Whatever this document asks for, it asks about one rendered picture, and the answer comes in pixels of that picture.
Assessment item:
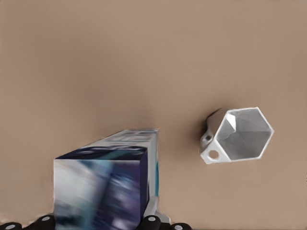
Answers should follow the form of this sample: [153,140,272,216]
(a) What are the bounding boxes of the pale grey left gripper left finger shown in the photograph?
[28,214,57,230]

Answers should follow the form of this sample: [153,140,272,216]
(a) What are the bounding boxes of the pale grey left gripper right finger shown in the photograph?
[141,195,172,230]

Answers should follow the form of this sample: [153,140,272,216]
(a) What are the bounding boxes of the blue and white printed box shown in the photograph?
[53,128,160,230]

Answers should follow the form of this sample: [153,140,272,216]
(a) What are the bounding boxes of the white hexagonal faceted cup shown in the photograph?
[200,107,275,165]

